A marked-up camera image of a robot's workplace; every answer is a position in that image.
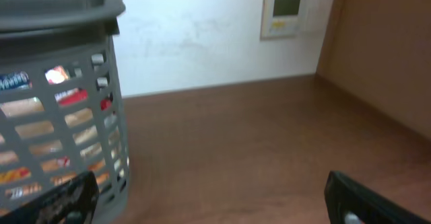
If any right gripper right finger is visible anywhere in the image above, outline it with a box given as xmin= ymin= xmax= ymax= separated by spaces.
xmin=324 ymin=171 xmax=430 ymax=224

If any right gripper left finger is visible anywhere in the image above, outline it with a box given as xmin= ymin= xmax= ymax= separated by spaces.
xmin=1 ymin=171 xmax=100 ymax=224

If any yellow Nescafe bag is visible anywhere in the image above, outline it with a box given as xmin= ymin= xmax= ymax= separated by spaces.
xmin=1 ymin=98 xmax=120 ymax=200

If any grey plastic basket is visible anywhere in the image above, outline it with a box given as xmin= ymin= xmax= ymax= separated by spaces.
xmin=1 ymin=0 xmax=129 ymax=223

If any orange spaghetti packet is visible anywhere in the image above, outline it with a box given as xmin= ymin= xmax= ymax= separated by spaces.
xmin=57 ymin=89 xmax=114 ymax=112

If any blue tissue pack box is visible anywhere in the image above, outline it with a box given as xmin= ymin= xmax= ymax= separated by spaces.
xmin=0 ymin=71 xmax=32 ymax=91

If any white wall control panel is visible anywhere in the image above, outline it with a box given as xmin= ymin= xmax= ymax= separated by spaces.
xmin=260 ymin=0 xmax=307 ymax=40

